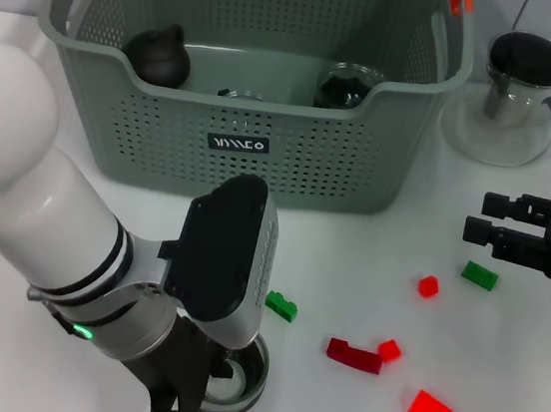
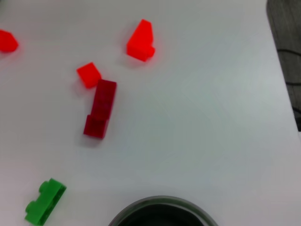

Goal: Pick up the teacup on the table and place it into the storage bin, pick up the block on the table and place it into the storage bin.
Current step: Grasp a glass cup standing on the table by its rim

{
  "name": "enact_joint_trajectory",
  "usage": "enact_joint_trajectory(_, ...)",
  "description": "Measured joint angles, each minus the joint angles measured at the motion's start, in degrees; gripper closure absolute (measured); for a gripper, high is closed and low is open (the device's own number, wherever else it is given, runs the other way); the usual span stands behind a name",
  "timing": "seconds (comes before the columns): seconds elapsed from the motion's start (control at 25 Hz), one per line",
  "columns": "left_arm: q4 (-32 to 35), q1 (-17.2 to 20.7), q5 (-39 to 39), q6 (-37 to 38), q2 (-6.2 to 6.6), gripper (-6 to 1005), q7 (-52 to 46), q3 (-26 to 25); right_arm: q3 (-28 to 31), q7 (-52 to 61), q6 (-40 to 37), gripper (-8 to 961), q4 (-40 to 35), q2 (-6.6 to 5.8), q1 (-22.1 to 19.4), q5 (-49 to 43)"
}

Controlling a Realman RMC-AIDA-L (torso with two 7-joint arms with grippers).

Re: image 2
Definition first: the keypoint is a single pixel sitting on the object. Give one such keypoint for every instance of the glass teacup black sleeve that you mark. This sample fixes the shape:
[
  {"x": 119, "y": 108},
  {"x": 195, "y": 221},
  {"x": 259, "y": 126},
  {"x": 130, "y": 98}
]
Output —
[{"x": 162, "y": 212}]

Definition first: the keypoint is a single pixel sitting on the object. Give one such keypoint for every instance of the dark red long brick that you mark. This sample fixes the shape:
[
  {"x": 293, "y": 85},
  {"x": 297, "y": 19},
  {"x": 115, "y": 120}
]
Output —
[{"x": 101, "y": 108}]

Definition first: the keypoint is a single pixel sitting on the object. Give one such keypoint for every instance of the bright red slope brick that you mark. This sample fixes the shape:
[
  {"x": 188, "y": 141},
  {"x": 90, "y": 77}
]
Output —
[{"x": 141, "y": 42}]

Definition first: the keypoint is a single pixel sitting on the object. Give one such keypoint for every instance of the small red brick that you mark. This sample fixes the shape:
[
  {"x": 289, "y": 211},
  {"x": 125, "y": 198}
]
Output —
[
  {"x": 8, "y": 41},
  {"x": 89, "y": 75}
]

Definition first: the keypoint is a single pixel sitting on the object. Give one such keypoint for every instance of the green two-stud brick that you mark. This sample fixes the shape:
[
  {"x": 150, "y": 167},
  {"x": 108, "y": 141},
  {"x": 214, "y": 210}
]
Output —
[{"x": 45, "y": 202}]

